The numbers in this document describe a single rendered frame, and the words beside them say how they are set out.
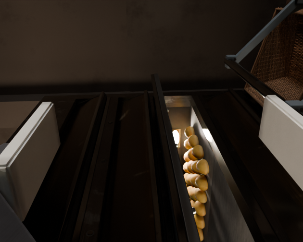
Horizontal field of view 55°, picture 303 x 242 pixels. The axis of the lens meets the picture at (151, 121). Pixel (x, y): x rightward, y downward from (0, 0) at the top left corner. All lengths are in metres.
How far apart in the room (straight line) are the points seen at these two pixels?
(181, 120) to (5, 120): 2.10
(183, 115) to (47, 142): 1.73
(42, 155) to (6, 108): 3.21
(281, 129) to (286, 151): 0.01
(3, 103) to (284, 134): 3.26
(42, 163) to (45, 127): 0.02
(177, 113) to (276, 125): 1.70
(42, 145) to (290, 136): 0.13
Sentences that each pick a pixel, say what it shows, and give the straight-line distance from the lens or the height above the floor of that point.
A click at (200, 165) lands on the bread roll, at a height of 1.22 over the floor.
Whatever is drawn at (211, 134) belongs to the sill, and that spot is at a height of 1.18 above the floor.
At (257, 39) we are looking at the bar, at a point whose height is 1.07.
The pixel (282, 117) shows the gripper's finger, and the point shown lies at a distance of 0.17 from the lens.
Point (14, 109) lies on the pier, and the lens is 3.35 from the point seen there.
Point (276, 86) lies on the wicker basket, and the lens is 1.87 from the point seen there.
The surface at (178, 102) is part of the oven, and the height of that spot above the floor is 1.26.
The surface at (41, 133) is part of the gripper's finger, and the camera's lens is 0.16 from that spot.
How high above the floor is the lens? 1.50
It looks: 2 degrees down
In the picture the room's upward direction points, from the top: 92 degrees counter-clockwise
